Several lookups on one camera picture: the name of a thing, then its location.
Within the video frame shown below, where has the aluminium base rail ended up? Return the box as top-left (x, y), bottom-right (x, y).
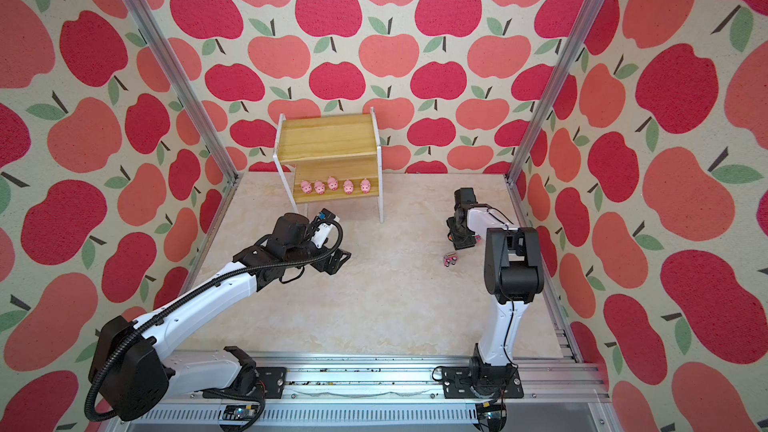
top-left (102, 351), bottom-right (622, 431)

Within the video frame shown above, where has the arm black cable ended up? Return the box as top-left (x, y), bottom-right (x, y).
top-left (479, 206), bottom-right (520, 367)
top-left (83, 215), bottom-right (345, 423)

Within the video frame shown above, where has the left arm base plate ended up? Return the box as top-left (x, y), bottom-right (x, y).
top-left (206, 365), bottom-right (287, 400)

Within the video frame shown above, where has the right aluminium frame post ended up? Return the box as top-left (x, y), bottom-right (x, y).
top-left (505, 0), bottom-right (605, 190)

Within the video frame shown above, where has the aluminium frame post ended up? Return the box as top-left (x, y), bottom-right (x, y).
top-left (505, 0), bottom-right (605, 190)
top-left (94, 0), bottom-right (241, 185)

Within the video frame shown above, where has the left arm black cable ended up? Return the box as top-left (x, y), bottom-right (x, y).
top-left (83, 215), bottom-right (345, 423)

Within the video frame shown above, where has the left aluminium frame post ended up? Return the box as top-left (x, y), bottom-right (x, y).
top-left (94, 0), bottom-right (241, 185)

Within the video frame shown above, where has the small pink toy car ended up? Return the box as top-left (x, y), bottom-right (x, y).
top-left (443, 253), bottom-right (458, 267)

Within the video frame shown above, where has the two-tier wooden shelf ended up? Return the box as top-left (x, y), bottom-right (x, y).
top-left (272, 109), bottom-right (385, 222)

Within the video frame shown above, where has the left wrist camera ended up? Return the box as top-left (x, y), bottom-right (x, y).
top-left (311, 208), bottom-right (336, 249)

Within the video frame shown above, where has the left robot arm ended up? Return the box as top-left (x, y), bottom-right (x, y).
top-left (84, 209), bottom-right (351, 430)

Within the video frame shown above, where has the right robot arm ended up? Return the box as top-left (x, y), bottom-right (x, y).
top-left (446, 188), bottom-right (545, 398)

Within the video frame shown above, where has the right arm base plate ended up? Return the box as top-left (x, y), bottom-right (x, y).
top-left (431, 364), bottom-right (525, 401)

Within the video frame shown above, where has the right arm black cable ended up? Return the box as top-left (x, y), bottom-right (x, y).
top-left (479, 206), bottom-right (520, 367)

